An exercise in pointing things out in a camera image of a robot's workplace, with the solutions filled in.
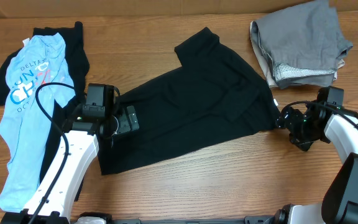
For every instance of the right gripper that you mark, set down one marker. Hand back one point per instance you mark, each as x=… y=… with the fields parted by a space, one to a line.
x=288 y=120

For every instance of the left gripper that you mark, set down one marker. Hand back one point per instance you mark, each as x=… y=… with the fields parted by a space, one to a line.
x=125 y=124

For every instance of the black t-shirt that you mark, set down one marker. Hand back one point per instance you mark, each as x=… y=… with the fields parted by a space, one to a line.
x=214 y=96

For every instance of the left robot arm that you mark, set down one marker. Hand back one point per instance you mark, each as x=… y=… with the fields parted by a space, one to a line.
x=98 y=118

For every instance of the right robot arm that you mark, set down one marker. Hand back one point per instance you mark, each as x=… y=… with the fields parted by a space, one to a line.
x=325 y=119

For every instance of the black garment on left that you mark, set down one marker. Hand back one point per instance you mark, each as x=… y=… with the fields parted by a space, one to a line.
x=78 y=67

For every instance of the folded grey shorts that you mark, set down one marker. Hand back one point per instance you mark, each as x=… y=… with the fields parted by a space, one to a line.
x=307 y=35

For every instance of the light blue printed t-shirt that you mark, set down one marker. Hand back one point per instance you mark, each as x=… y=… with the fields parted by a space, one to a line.
x=37 y=78

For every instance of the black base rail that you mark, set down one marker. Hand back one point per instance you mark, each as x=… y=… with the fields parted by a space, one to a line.
x=265 y=219

